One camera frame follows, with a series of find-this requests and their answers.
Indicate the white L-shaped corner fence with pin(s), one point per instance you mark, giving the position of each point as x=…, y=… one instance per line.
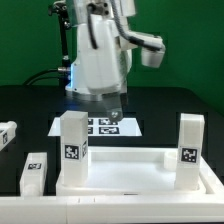
x=120, y=209

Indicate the white desk top tray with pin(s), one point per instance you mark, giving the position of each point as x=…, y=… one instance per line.
x=128, y=171

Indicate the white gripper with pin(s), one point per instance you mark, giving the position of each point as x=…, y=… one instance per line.
x=104, y=57

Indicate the white sheet with markers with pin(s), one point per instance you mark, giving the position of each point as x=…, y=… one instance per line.
x=97, y=127

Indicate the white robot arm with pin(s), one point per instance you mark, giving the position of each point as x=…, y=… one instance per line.
x=78, y=10

